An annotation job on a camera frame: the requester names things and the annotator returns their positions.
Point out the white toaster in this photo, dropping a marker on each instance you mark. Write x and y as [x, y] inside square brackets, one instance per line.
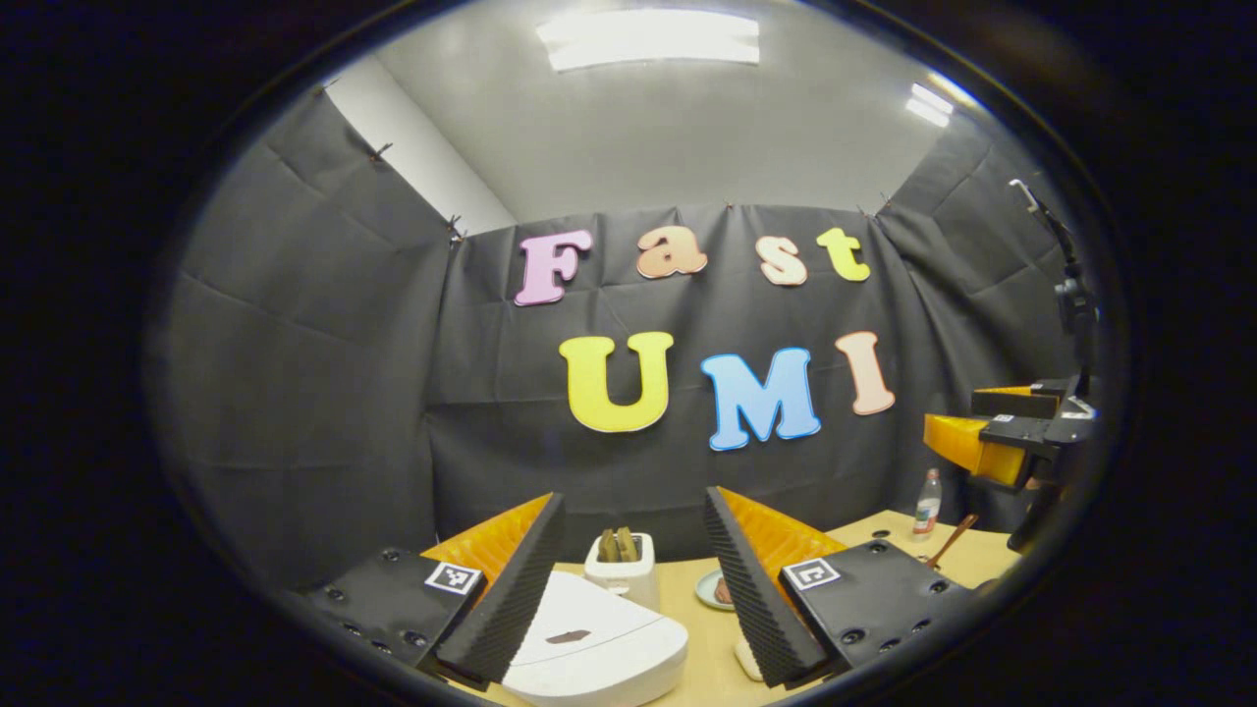
[633, 579]

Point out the black backdrop cloth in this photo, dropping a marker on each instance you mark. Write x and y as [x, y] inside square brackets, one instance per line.
[314, 393]

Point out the pale green plate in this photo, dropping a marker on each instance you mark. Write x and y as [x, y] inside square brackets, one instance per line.
[705, 589]

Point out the red meat slice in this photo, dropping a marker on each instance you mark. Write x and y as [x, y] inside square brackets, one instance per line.
[723, 591]

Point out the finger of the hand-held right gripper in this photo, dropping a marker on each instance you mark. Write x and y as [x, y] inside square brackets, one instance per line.
[1016, 405]
[967, 442]

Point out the brown wooden spoon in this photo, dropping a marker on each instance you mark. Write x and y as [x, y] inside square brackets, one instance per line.
[953, 540]

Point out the small ceiling light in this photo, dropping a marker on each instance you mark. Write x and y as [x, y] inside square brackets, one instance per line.
[930, 105]

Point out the brown bread slice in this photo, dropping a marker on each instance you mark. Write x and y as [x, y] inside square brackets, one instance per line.
[608, 547]
[628, 545]

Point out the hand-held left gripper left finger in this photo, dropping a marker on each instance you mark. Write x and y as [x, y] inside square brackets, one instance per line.
[511, 604]

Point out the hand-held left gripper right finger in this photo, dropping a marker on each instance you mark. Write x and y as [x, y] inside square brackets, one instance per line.
[756, 599]

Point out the large ceiling light panel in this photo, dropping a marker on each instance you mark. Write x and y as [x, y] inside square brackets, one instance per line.
[648, 39]

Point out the small red label bottle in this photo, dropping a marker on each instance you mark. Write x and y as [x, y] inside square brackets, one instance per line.
[926, 511]

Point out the white rice cooker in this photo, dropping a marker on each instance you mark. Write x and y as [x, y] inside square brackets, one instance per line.
[599, 653]

